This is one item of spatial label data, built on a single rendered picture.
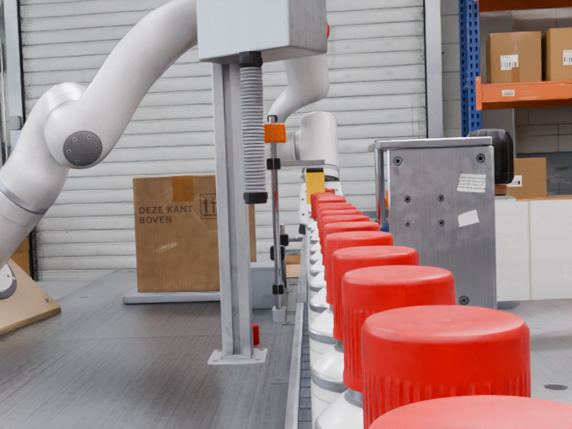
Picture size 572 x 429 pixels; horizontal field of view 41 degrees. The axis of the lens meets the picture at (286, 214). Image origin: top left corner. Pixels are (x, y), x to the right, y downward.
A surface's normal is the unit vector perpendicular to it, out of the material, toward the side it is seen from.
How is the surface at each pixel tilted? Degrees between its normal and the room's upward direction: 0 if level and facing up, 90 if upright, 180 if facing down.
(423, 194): 90
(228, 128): 90
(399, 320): 2
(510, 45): 89
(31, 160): 52
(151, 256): 90
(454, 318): 3
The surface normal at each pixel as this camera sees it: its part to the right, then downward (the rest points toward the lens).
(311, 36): 0.80, 0.00
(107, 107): 0.56, 0.04
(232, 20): -0.60, 0.07
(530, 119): -0.15, 0.06
